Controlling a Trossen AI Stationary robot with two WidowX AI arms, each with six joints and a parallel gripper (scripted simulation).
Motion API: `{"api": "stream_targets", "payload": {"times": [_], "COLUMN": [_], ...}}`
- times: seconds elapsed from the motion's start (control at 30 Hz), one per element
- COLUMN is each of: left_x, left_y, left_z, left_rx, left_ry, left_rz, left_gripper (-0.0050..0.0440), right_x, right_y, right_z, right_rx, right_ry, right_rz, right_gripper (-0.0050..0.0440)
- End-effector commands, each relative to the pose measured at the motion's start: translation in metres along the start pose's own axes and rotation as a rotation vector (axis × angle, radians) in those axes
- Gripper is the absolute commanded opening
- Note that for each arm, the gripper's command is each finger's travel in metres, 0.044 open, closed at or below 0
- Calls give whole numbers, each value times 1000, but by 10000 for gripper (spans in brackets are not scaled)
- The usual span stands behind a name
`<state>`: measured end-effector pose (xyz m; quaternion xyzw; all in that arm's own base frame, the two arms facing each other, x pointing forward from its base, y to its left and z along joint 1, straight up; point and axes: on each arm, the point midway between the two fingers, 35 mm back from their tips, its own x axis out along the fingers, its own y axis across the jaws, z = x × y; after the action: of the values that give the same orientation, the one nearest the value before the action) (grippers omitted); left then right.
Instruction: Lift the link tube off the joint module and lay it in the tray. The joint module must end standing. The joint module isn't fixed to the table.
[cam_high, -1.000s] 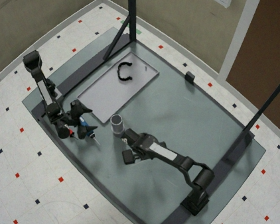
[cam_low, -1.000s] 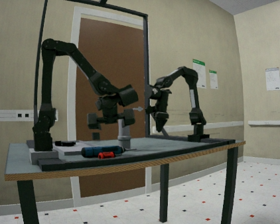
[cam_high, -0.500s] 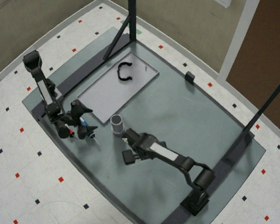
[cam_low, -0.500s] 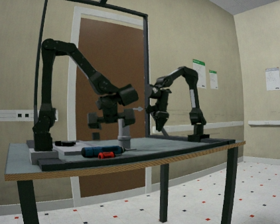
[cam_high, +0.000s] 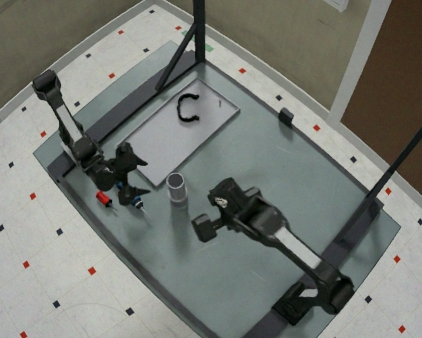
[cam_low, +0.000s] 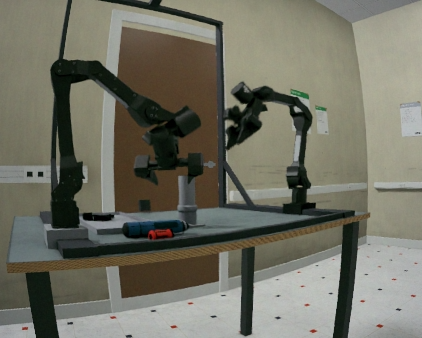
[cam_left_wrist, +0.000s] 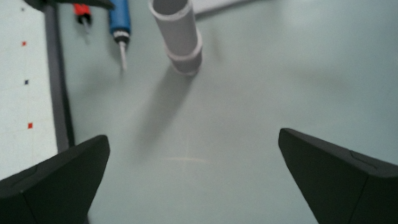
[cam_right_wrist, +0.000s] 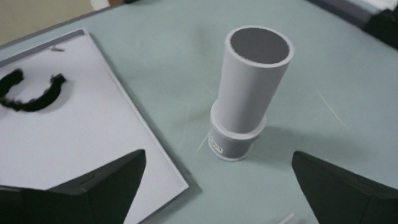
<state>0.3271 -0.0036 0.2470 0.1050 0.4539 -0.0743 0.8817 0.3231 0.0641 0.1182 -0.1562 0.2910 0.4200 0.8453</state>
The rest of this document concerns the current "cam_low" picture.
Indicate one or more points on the white rectangular tray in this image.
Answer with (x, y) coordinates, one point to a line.
(109, 227)

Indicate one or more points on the grey cylindrical tube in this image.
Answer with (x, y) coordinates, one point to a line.
(186, 193)

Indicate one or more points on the grey cylindrical flange with four holes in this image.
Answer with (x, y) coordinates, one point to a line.
(188, 215)

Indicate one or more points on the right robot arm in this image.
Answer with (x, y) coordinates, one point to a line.
(144, 110)

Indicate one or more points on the black half ring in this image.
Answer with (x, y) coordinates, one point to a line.
(90, 217)

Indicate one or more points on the blue cylinder with white label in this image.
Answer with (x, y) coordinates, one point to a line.
(142, 229)

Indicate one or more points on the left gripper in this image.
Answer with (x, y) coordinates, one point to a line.
(250, 124)

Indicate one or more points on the red screwdriver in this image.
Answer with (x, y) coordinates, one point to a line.
(162, 234)

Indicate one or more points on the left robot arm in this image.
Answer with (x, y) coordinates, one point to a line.
(296, 174)

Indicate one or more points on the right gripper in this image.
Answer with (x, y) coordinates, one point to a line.
(144, 167)

